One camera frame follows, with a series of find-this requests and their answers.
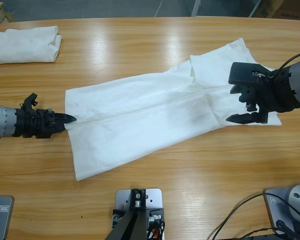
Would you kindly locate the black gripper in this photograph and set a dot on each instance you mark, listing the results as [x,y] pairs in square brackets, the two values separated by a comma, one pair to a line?
[277,97]
[35,123]

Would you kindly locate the white T-shirt with black print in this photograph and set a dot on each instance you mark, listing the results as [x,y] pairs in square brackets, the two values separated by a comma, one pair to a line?
[140,120]

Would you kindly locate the white metal leg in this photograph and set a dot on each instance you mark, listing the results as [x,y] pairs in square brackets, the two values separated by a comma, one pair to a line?
[255,7]
[196,7]

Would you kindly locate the cardboard box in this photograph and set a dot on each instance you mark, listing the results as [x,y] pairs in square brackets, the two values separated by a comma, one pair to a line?
[290,7]

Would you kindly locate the white mounting block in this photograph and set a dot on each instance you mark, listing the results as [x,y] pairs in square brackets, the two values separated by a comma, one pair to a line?
[155,197]

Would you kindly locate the wooden pallet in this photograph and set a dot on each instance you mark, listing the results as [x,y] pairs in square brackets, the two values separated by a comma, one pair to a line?
[0,12]

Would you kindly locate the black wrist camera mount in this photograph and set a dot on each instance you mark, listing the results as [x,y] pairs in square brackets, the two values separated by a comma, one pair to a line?
[31,98]

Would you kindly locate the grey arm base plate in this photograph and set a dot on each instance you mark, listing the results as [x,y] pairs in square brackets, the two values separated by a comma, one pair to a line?
[273,212]
[2,222]

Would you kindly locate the dark camera post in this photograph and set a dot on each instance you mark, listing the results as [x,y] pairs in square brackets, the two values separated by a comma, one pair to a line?
[132,225]

